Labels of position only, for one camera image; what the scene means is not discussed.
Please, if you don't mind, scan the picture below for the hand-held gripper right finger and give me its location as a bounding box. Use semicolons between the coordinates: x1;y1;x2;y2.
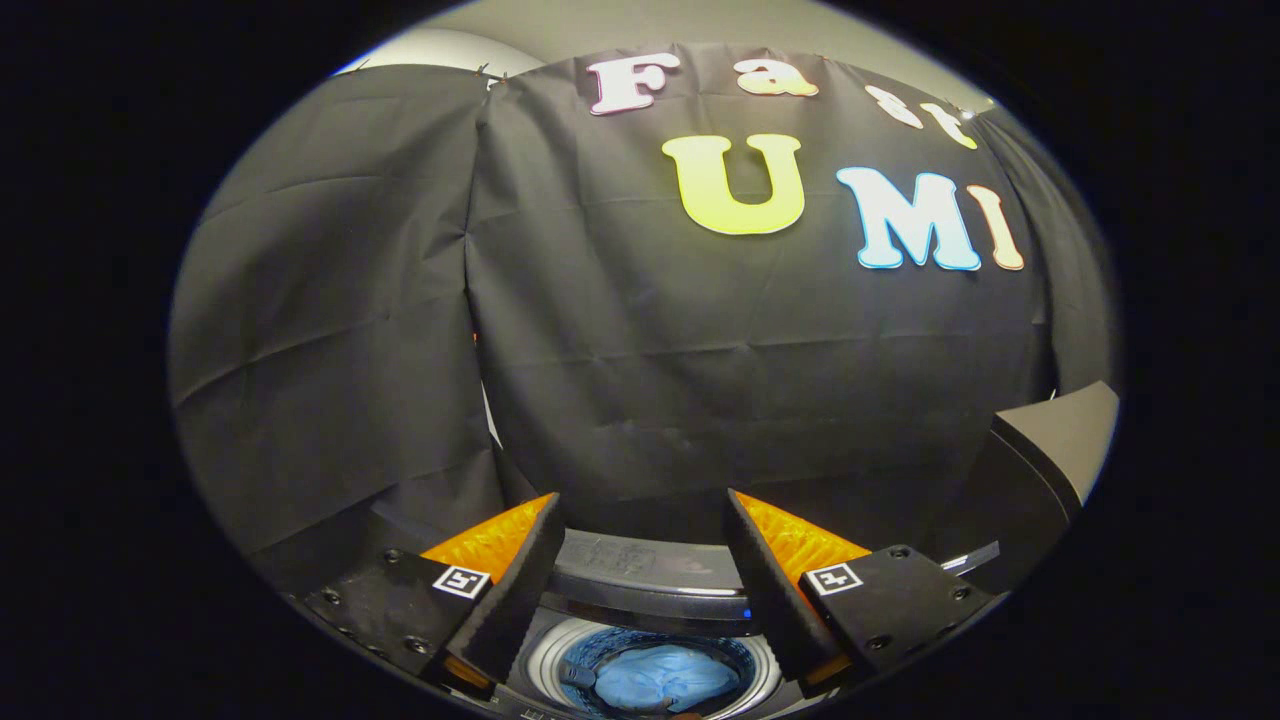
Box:
725;488;996;691

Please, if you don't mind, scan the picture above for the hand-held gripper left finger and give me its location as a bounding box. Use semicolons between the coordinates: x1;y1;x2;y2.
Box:
303;492;566;696

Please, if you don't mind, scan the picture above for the light blue polo shirt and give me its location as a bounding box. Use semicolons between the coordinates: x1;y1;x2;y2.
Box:
590;643;743;713

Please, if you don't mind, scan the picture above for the black backdrop cloth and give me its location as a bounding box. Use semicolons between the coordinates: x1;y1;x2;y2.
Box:
168;42;1119;601

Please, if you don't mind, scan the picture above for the grey cabinet with dark top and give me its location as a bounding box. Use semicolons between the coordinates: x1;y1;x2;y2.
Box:
940;380;1119;593

